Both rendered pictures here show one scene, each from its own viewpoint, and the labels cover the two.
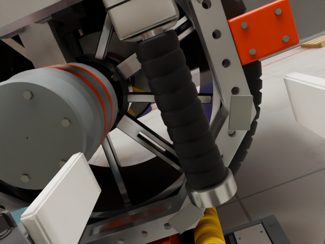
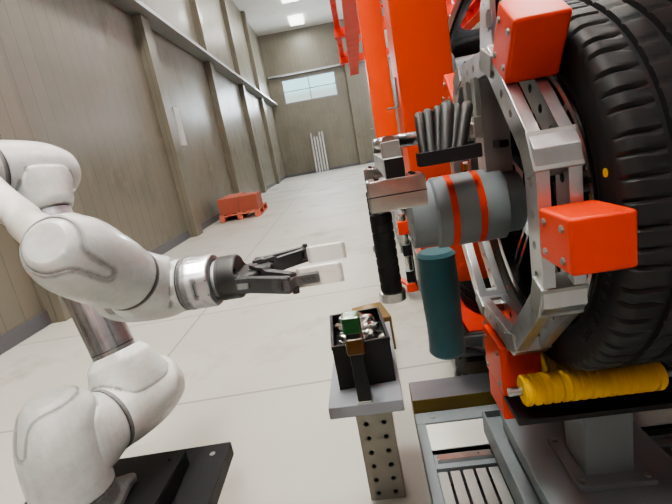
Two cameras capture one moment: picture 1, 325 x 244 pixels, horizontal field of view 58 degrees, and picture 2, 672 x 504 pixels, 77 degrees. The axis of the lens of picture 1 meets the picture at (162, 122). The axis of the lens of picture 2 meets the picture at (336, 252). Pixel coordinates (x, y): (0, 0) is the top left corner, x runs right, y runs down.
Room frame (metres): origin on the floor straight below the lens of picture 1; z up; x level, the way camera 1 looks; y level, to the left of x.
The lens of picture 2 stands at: (0.15, -0.69, 1.01)
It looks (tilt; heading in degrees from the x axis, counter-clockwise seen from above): 14 degrees down; 89
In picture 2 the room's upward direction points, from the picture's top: 10 degrees counter-clockwise
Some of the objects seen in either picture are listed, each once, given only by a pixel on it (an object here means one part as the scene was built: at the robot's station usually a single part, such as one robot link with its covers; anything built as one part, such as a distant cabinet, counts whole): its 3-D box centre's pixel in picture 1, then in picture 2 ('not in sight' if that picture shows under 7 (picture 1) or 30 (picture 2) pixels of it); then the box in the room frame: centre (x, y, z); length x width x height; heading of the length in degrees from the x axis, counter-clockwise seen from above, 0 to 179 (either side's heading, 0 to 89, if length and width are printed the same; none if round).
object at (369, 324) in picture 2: not in sight; (360, 343); (0.19, 0.32, 0.51); 0.20 x 0.14 x 0.13; 88
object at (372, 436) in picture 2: not in sight; (376, 426); (0.20, 0.40, 0.21); 0.10 x 0.10 x 0.42; 83
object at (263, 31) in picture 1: (257, 33); (583, 235); (0.46, -0.19, 0.85); 0.09 x 0.08 x 0.07; 83
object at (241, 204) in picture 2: not in sight; (243, 204); (-1.35, 8.14, 0.22); 1.21 x 0.83 x 0.44; 86
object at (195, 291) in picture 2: not in sight; (204, 281); (-0.07, 0.02, 0.83); 0.09 x 0.06 x 0.09; 83
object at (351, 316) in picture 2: not in sight; (351, 322); (0.17, 0.17, 0.64); 0.04 x 0.04 x 0.04; 83
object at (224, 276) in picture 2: not in sight; (245, 274); (0.01, 0.01, 0.83); 0.09 x 0.08 x 0.07; 173
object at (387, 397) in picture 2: not in sight; (364, 362); (0.19, 0.37, 0.44); 0.43 x 0.17 x 0.03; 83
